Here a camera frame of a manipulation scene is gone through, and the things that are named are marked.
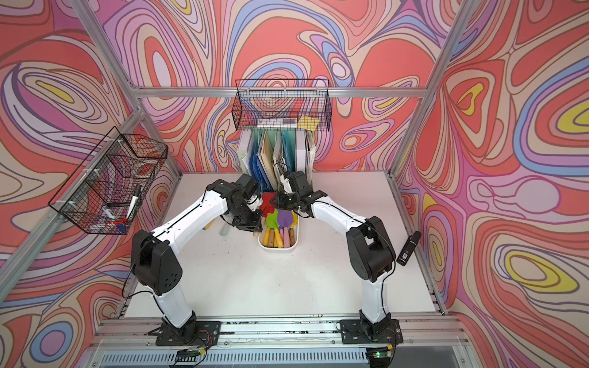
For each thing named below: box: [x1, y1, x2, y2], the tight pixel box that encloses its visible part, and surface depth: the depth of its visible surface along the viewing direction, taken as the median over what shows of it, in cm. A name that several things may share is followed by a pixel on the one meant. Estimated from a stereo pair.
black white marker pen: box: [125, 184, 142, 220], surface depth 70 cm
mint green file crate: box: [237, 130, 316, 193], surface depth 98 cm
